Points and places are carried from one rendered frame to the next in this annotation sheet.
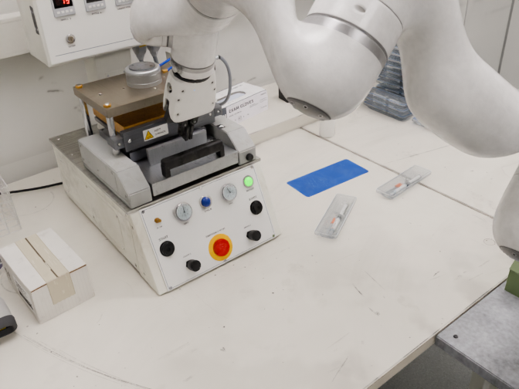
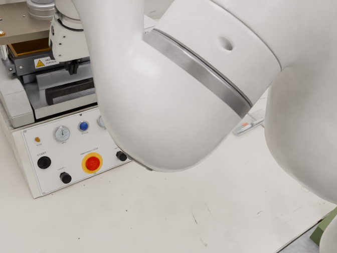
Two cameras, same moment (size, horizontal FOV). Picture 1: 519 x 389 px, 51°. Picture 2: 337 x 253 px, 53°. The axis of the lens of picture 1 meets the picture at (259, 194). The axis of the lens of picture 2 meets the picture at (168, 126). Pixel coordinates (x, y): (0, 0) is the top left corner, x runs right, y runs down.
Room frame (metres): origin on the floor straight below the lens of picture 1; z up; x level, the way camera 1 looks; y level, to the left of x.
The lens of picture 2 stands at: (0.35, -0.07, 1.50)
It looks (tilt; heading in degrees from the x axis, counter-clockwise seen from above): 41 degrees down; 357
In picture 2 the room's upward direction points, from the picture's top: 9 degrees clockwise
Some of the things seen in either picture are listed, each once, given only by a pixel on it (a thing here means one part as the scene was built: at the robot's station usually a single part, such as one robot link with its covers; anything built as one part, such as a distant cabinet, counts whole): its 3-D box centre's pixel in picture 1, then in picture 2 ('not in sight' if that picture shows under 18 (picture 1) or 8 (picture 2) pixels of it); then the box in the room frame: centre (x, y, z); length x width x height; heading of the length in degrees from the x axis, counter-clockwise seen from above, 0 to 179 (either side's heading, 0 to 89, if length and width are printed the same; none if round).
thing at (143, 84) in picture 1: (147, 86); (49, 16); (1.22, 0.25, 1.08); 0.31 x 0.24 x 0.13; 127
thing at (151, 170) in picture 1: (163, 143); (57, 68); (1.14, 0.22, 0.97); 0.30 x 0.22 x 0.08; 37
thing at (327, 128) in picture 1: (327, 114); not in sight; (1.60, -0.23, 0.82); 0.05 x 0.05 x 0.14
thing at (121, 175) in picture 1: (113, 168); (7, 86); (1.04, 0.32, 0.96); 0.25 x 0.05 x 0.07; 37
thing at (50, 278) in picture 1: (45, 272); not in sight; (0.90, 0.47, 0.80); 0.19 x 0.13 x 0.09; 37
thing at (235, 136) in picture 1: (218, 132); not in sight; (1.20, 0.09, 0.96); 0.26 x 0.05 x 0.07; 37
